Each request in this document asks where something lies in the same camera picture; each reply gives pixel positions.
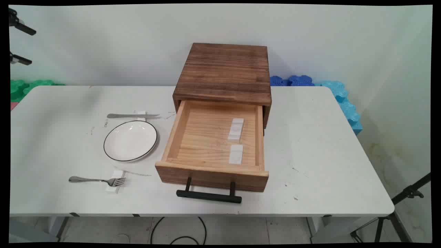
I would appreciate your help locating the light blue foam mat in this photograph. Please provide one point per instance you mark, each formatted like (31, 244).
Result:
(344, 100)

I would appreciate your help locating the dark brown wooden cabinet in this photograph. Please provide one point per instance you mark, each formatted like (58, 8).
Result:
(224, 69)

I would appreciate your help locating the small white knife rest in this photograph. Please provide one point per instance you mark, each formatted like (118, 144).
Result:
(141, 112)

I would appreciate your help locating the dark blue foam mat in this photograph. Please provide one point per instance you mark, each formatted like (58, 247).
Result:
(293, 81)

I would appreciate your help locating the silver fork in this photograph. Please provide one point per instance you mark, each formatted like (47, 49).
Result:
(86, 179)

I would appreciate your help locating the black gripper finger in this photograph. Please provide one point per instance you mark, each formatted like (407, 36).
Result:
(22, 60)
(24, 27)

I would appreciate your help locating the red foam mat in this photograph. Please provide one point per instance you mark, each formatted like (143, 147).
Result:
(13, 106)

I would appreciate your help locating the white rest with round dent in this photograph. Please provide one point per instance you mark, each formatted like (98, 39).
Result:
(236, 131)

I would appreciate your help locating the silver table knife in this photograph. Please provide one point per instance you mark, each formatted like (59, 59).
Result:
(120, 115)

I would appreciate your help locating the white plate with black rim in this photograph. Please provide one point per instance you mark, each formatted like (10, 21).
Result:
(130, 141)

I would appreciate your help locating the black tripod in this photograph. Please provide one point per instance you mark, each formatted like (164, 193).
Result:
(406, 193)

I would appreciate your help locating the light wooden drawer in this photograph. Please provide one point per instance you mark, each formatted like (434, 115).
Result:
(206, 137)

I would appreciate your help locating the white table leg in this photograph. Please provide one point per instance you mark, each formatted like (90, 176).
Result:
(327, 229)
(57, 227)

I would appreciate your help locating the white fork rest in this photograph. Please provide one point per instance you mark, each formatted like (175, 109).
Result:
(114, 174)

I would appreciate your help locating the flat white cutlery rest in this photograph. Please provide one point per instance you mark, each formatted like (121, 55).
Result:
(236, 155)

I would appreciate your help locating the green foam mat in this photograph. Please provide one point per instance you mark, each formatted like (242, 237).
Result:
(24, 88)

